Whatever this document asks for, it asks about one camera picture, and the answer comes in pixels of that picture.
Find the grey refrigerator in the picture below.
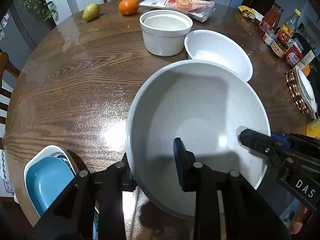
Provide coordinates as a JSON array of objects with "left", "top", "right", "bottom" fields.
[{"left": 0, "top": 0, "right": 57, "bottom": 88}]

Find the medium white bowl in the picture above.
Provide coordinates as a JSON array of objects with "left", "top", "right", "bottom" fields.
[{"left": 184, "top": 30, "right": 253, "bottom": 82}]

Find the large white speckled bowl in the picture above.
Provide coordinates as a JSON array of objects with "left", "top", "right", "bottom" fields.
[{"left": 126, "top": 60, "right": 271, "bottom": 219}]

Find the hanging green vine plant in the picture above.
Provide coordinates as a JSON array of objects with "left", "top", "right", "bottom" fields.
[{"left": 22, "top": 0, "right": 59, "bottom": 21}]

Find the white dish on trivet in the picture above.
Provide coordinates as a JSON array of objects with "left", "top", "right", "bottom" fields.
[{"left": 293, "top": 66, "right": 317, "bottom": 113}]

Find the green pear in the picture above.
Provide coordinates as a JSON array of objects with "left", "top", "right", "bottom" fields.
[{"left": 80, "top": 3, "right": 100, "bottom": 24}]

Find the orange tangerine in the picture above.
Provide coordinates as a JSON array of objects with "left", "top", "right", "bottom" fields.
[{"left": 118, "top": 0, "right": 139, "bottom": 16}]

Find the red sauce bottle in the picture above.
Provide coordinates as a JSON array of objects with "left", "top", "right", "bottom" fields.
[{"left": 258, "top": 3, "right": 284, "bottom": 36}]

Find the brown sauce jar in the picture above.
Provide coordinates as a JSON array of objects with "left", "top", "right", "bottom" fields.
[{"left": 271, "top": 40, "right": 289, "bottom": 58}]

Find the blue rectangular dish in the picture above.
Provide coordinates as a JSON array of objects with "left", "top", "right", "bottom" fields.
[{"left": 25, "top": 155, "right": 74, "bottom": 216}]

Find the red chili jar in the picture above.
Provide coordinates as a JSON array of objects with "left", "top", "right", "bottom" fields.
[{"left": 284, "top": 44, "right": 303, "bottom": 68}]

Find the large square patterned plate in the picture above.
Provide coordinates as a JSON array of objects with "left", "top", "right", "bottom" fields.
[{"left": 23, "top": 144, "right": 81, "bottom": 218}]

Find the white snack bag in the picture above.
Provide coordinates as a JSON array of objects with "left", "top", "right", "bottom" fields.
[{"left": 140, "top": 0, "right": 215, "bottom": 22}]

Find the small white label jar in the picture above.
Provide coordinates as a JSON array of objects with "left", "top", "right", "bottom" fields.
[{"left": 263, "top": 29, "right": 277, "bottom": 46}]

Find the small patterned rectangular plate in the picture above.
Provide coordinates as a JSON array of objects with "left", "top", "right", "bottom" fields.
[{"left": 52, "top": 153, "right": 76, "bottom": 175}]

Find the yellow snack packet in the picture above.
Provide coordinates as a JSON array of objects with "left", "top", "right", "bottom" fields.
[{"left": 238, "top": 5, "right": 263, "bottom": 25}]

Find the yellow cap oil bottle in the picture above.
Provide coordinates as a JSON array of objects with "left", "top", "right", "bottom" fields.
[{"left": 277, "top": 9, "right": 301, "bottom": 43}]

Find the white ceramic ramekin pot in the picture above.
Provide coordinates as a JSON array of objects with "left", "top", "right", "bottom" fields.
[{"left": 139, "top": 10, "right": 193, "bottom": 57}]

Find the beaded wooden trivet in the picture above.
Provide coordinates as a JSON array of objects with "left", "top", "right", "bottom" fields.
[{"left": 285, "top": 69, "right": 311, "bottom": 115}]

